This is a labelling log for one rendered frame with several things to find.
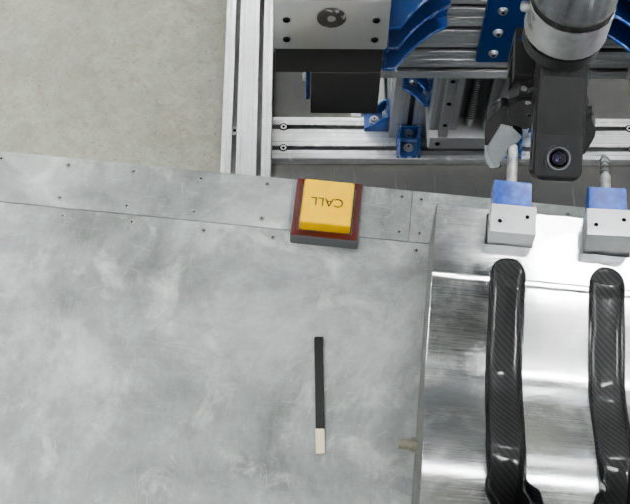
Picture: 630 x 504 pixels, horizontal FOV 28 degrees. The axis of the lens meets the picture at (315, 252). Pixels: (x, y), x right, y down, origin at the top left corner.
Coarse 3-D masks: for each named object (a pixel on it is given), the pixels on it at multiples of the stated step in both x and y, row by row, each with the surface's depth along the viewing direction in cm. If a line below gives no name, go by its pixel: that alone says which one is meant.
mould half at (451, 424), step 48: (432, 240) 143; (480, 240) 139; (576, 240) 139; (432, 288) 137; (480, 288) 137; (528, 288) 137; (576, 288) 137; (432, 336) 134; (480, 336) 134; (528, 336) 134; (576, 336) 134; (432, 384) 131; (480, 384) 131; (528, 384) 132; (576, 384) 132; (432, 432) 125; (480, 432) 126; (528, 432) 126; (576, 432) 127; (432, 480) 121; (480, 480) 121; (528, 480) 122; (576, 480) 122
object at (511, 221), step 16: (512, 160) 144; (512, 176) 143; (496, 192) 141; (512, 192) 141; (528, 192) 141; (496, 208) 138; (512, 208) 138; (528, 208) 138; (496, 224) 137; (512, 224) 137; (528, 224) 137; (496, 240) 138; (512, 240) 138; (528, 240) 138
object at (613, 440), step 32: (512, 288) 137; (608, 288) 137; (512, 320) 136; (608, 320) 136; (512, 352) 134; (608, 352) 134; (512, 384) 132; (608, 384) 133; (512, 416) 129; (608, 416) 130; (512, 448) 125; (608, 448) 126; (512, 480) 124; (608, 480) 124
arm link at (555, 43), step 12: (528, 12) 112; (528, 24) 111; (540, 24) 109; (528, 36) 112; (540, 36) 110; (552, 36) 109; (564, 36) 108; (576, 36) 108; (588, 36) 108; (600, 36) 109; (540, 48) 111; (552, 48) 110; (564, 48) 110; (576, 48) 109; (588, 48) 110
